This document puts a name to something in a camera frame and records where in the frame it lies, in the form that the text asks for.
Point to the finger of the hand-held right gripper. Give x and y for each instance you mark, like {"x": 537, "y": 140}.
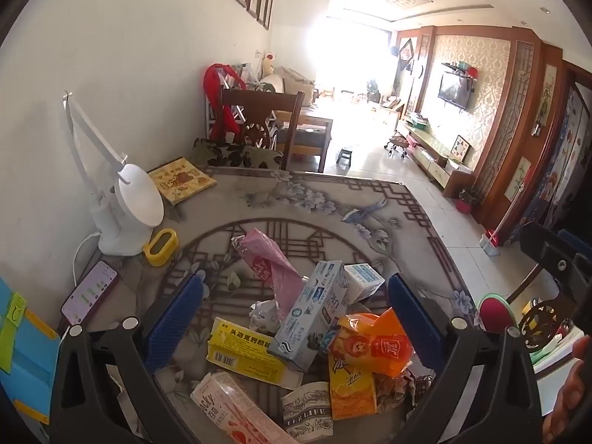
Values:
{"x": 543, "y": 249}
{"x": 576, "y": 240}

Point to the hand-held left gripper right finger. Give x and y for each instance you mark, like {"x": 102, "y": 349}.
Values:
{"x": 411, "y": 314}

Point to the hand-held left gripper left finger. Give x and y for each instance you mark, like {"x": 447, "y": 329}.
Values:
{"x": 175, "y": 314}

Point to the yellow medicine box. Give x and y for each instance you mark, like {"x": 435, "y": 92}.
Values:
{"x": 240, "y": 347}

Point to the red bin with green rim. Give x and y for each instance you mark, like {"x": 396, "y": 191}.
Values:
{"x": 495, "y": 314}

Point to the yellow iced tea carton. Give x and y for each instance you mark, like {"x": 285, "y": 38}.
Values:
{"x": 351, "y": 393}

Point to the person's right hand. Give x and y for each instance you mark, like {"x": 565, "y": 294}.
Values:
{"x": 569, "y": 393}

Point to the orange plastic wrapper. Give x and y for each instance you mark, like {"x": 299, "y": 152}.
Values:
{"x": 374, "y": 347}

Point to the small white blue carton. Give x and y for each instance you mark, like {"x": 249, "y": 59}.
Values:
{"x": 365, "y": 280}

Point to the yellow toy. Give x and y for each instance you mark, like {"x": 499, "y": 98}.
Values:
{"x": 531, "y": 307}

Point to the yellow plastic holder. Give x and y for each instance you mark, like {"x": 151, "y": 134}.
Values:
{"x": 155, "y": 256}

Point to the printed door curtain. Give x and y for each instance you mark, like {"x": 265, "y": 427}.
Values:
{"x": 555, "y": 180}

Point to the carved wooden chair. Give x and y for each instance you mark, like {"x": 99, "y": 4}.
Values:
{"x": 545, "y": 319}

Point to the crumpled brown wrapper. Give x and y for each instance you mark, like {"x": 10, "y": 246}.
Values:
{"x": 402, "y": 388}

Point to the framed flower painting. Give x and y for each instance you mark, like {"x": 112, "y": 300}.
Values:
{"x": 549, "y": 92}
{"x": 520, "y": 175}

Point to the crumpled white paper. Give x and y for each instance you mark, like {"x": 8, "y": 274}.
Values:
{"x": 263, "y": 312}

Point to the smartphone with lit screen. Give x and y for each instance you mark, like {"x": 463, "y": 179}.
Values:
{"x": 88, "y": 293}

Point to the blue white toothpaste box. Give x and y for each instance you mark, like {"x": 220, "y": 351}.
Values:
{"x": 307, "y": 314}

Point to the pink snack wrapper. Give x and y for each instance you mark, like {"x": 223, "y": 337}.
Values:
{"x": 273, "y": 263}

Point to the pink biscuit stick box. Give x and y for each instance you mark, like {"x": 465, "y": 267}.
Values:
{"x": 231, "y": 411}

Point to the white desk lamp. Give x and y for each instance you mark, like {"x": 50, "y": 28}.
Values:
{"x": 138, "y": 194}

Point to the floral printed tablecloth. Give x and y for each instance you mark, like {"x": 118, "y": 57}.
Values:
{"x": 323, "y": 222}

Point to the small framed colourful picture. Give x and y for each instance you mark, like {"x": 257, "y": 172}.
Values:
{"x": 460, "y": 148}

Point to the yellow picture book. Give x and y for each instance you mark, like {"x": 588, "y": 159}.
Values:
{"x": 180, "y": 180}

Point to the long television cabinet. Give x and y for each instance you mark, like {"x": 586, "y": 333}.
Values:
{"x": 434, "y": 148}

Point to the blue folder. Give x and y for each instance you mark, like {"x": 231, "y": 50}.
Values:
{"x": 32, "y": 365}

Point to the green sticky notes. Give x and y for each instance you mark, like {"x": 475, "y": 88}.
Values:
{"x": 11, "y": 328}

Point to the floral seat cushion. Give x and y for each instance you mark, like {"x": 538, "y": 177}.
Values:
{"x": 231, "y": 155}

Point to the rolling stool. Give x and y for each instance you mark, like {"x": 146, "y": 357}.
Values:
{"x": 397, "y": 141}

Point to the small dark step stool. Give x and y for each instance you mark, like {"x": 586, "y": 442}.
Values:
{"x": 344, "y": 152}

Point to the dark wooden dining chair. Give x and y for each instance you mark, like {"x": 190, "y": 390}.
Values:
{"x": 259, "y": 99}

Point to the red bag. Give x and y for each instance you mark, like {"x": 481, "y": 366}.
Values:
{"x": 215, "y": 83}

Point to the plush toy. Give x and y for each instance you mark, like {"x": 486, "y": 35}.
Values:
{"x": 268, "y": 60}

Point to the wall mounted television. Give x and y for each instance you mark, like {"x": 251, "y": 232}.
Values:
{"x": 455, "y": 90}

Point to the wall shelf with boxes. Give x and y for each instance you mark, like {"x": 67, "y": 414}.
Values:
{"x": 458, "y": 68}

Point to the wooden frame sofa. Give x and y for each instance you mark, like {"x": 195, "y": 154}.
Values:
{"x": 307, "y": 120}

